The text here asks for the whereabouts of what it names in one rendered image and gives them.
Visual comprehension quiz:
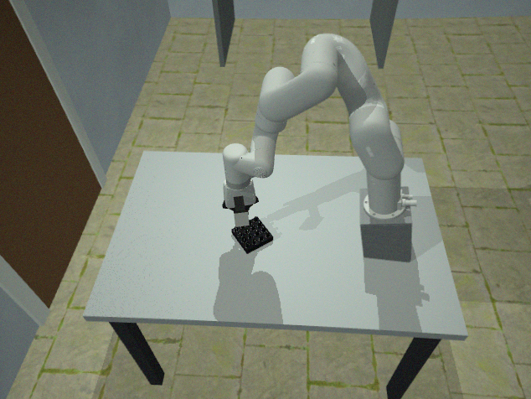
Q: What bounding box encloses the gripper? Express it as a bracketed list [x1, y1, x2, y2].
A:
[222, 179, 259, 214]

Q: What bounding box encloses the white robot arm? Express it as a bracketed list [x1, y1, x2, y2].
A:
[223, 34, 416, 220]

